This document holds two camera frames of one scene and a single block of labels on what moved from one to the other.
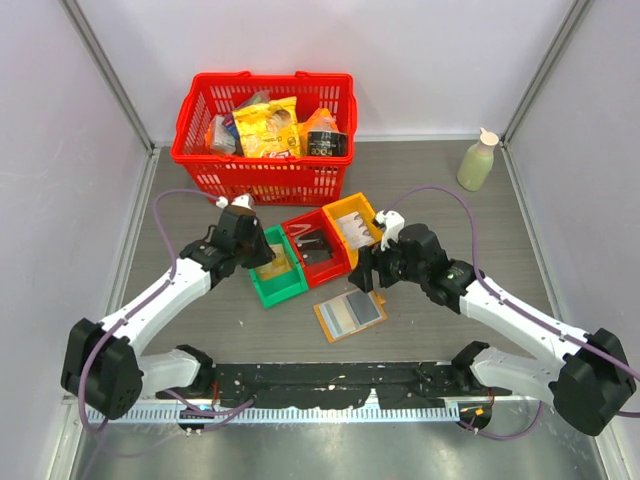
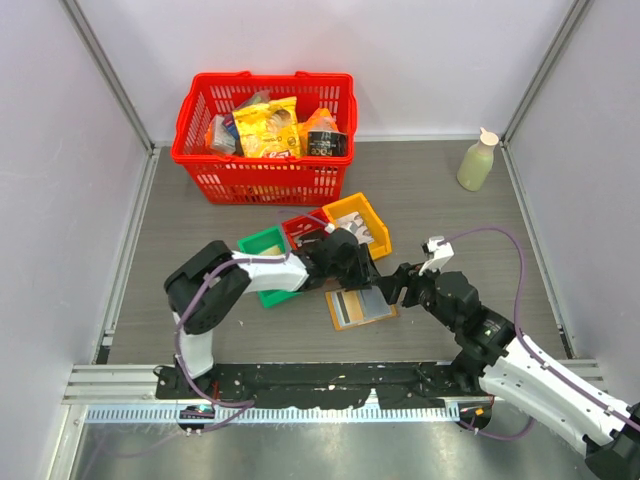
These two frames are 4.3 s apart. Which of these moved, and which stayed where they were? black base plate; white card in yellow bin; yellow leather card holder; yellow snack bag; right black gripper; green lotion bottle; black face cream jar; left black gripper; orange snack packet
Moved: right black gripper; left black gripper; yellow leather card holder
Stayed: black base plate; green lotion bottle; white card in yellow bin; black face cream jar; orange snack packet; yellow snack bag
